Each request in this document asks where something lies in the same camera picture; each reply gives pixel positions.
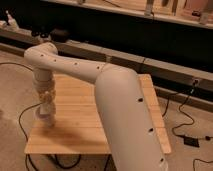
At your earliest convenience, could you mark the black box on ledge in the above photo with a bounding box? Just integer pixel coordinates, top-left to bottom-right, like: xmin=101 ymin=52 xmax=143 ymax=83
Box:
xmin=50 ymin=29 xmax=69 ymax=43

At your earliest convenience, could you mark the white bottle on ledge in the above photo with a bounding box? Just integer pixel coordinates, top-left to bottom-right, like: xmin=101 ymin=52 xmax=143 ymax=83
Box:
xmin=6 ymin=11 xmax=19 ymax=31

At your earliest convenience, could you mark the white sponge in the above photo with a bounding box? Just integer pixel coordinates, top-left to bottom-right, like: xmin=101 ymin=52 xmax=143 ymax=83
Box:
xmin=39 ymin=91 xmax=54 ymax=103

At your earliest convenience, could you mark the black floor cable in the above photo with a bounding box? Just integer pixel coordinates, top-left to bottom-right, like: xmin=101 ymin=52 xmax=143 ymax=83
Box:
xmin=0 ymin=46 xmax=43 ymax=171

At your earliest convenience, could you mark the white ceramic cup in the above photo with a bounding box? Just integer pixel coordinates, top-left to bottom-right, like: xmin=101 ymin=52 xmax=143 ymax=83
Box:
xmin=35 ymin=106 xmax=53 ymax=127

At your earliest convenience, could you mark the black power adapter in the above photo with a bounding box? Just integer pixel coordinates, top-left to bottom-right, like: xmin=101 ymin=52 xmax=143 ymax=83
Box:
xmin=184 ymin=136 xmax=199 ymax=147

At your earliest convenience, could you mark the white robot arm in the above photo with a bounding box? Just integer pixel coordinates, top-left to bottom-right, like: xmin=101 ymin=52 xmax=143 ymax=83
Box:
xmin=24 ymin=42 xmax=168 ymax=171

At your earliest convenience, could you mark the wooden table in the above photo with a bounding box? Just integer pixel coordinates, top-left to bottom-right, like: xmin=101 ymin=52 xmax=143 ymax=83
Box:
xmin=25 ymin=74 xmax=171 ymax=154

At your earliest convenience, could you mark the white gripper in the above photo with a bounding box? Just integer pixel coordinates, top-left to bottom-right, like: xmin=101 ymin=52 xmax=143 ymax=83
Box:
xmin=33 ymin=78 xmax=56 ymax=125

